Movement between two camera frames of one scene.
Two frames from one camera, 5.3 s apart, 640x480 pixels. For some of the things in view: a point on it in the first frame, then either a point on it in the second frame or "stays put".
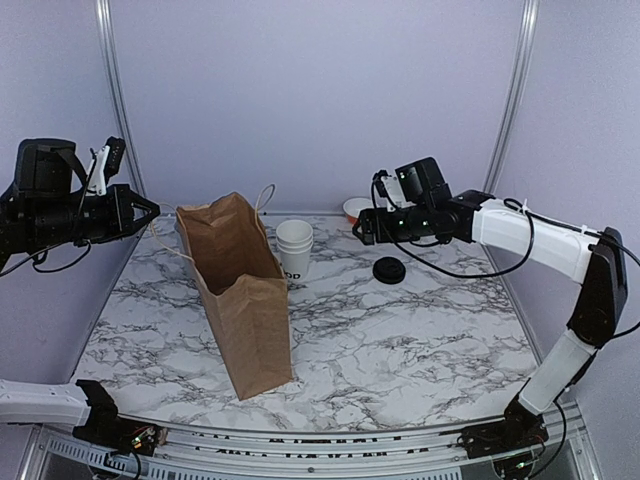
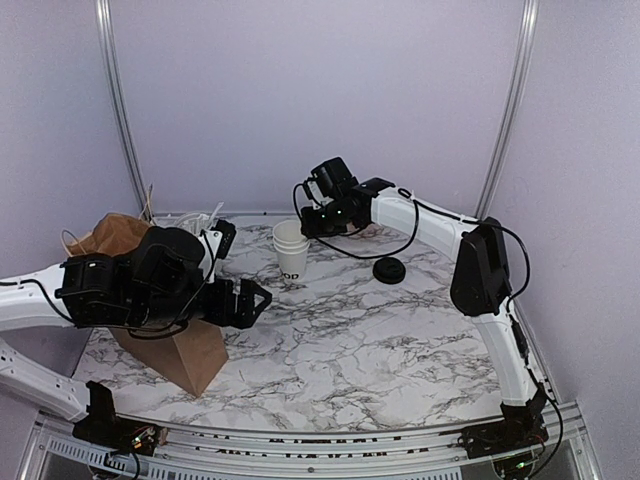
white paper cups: (295, 241) stays put
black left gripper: (120, 223) -> (222, 314)
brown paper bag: (245, 290) -> (192, 356)
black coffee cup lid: (389, 270) stays put
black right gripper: (382, 235) -> (311, 228)
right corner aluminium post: (516, 91) stays put
